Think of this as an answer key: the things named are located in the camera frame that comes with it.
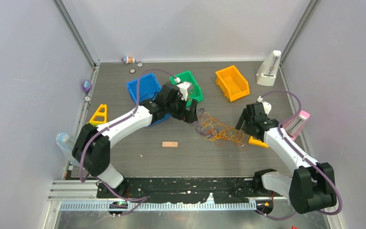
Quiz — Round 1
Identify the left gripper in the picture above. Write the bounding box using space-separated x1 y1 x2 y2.
166 94 197 123

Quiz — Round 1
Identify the yellow cable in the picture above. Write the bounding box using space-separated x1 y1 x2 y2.
199 112 250 147

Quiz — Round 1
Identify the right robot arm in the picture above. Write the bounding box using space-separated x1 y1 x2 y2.
235 103 340 214

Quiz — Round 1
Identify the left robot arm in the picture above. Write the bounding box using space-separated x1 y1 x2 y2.
71 81 197 198

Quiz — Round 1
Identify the yellow triangular toy right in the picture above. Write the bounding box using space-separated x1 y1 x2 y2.
248 136 269 148

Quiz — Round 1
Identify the yellow triangular toy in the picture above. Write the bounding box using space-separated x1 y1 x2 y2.
89 104 108 126
248 136 269 148

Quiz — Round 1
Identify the green plastic bin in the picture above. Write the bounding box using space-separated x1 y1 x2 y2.
170 71 203 107

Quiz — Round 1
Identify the wooden block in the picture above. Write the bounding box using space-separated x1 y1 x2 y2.
162 141 178 147

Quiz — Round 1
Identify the orange plastic bin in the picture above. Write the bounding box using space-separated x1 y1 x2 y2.
215 65 250 103

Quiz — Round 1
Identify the pink metronome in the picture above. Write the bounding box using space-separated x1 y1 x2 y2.
283 110 310 141

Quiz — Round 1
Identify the blue plastic bin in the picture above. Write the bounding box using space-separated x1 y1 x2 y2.
126 73 171 127

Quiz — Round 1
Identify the white metronome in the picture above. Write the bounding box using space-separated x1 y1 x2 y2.
256 50 282 86

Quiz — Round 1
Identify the small toy figurine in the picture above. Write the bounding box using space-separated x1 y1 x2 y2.
121 56 135 64

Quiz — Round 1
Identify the yellow triangular toy left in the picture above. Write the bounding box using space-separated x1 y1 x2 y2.
89 104 108 126

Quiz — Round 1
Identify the purple round toy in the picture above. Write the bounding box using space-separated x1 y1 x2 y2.
82 80 92 92

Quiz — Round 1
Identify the clear blue plastic container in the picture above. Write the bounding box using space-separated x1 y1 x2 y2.
56 132 80 167

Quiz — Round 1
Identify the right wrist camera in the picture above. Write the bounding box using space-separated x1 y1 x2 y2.
257 96 272 115

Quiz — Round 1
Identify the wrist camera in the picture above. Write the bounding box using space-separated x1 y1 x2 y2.
177 81 193 101
257 96 272 115

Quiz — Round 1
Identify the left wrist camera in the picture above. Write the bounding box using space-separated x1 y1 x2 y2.
177 81 193 101

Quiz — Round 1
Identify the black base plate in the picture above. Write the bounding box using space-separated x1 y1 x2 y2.
115 177 278 204

